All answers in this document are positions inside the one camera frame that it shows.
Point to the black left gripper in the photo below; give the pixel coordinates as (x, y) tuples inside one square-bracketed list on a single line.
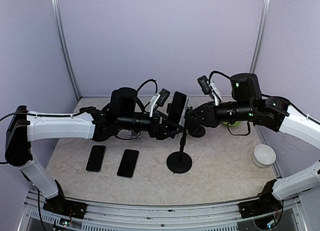
[(157, 128)]

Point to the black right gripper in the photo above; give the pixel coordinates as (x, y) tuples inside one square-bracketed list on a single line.
[(211, 118)]

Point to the tall black phone stand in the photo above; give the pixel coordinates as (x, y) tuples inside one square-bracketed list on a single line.
[(180, 162)]

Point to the black phone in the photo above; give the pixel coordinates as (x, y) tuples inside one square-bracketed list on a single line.
[(128, 163)]

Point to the blue-edged black smartphone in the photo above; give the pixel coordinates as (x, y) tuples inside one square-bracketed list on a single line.
[(96, 158)]

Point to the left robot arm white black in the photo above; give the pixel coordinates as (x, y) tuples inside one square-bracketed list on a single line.
[(125, 111)]

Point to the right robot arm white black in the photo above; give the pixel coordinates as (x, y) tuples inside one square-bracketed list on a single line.
[(273, 112)]

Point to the short black phone stand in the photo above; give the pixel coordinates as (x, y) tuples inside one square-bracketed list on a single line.
[(196, 130)]

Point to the green round stand base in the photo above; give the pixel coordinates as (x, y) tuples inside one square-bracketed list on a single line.
[(231, 124)]

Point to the white round bowl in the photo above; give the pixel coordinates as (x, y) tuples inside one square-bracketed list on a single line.
[(263, 156)]

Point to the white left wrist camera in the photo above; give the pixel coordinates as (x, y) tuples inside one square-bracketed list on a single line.
[(158, 100)]

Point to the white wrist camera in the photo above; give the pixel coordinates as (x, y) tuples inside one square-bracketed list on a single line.
[(209, 87), (158, 100)]

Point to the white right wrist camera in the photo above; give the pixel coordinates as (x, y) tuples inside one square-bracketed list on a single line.
[(209, 87)]

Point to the aluminium front rail frame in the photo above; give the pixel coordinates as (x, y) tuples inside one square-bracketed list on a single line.
[(101, 216)]

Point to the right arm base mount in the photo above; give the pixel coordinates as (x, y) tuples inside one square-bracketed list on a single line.
[(266, 203)]

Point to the right aluminium corner post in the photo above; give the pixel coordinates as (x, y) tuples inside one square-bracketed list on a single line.
[(260, 35)]

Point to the aluminium corner post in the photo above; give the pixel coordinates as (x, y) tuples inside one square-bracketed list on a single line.
[(64, 48), (260, 35)]

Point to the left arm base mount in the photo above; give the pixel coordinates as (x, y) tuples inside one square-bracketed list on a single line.
[(59, 204)]

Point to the left aluminium corner post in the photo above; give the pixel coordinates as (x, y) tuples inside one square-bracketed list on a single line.
[(64, 48)]

